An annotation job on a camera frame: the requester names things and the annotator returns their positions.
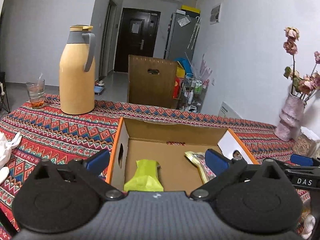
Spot yellow striped snack pack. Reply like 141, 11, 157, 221
184, 151, 216, 184

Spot long green snack bar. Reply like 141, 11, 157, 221
124, 159, 164, 192

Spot woven tissue box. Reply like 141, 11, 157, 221
293, 127, 319, 158

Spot pink ceramic vase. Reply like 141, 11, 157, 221
274, 94, 306, 142

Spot red cardboard snack box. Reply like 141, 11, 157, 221
105, 118, 257, 193

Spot colourful patterned tablecloth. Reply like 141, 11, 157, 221
0, 93, 320, 240

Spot dried pink roses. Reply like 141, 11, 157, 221
283, 27, 319, 104

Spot red gift bag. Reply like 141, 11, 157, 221
173, 77, 183, 99

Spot white cloth gloves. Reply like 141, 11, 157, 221
0, 132, 22, 184

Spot glass cup with drink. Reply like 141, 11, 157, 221
26, 73, 45, 109

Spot yellow thermos jug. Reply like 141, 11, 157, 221
59, 25, 96, 115

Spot brown wicker chair back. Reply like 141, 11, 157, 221
127, 55, 178, 108

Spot grey refrigerator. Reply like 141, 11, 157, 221
164, 9, 201, 60

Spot black entrance door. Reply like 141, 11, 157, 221
113, 8, 161, 73

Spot yellow box on fridge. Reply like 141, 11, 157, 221
181, 5, 201, 14

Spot wire storage cart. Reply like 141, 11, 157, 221
178, 74, 208, 113

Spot wall electrical panel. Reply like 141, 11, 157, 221
209, 3, 222, 25

